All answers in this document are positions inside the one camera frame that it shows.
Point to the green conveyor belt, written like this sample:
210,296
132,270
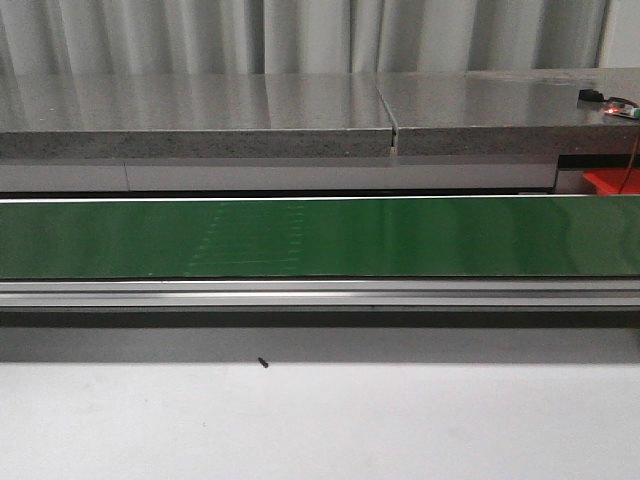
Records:
410,237

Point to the grey stone slab right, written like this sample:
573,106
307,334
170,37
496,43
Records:
508,112

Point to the grey stone slab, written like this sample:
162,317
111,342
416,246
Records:
508,112
93,116

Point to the red plastic tray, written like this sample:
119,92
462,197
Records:
611,181

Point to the small black sensor module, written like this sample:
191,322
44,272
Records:
590,98

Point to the grey stone slab left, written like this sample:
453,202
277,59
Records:
93,116

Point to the green circuit board with LED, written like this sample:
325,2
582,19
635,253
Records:
622,109

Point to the grey pleated curtain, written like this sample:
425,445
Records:
238,37

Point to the aluminium conveyor frame rail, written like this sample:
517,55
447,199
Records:
361,294

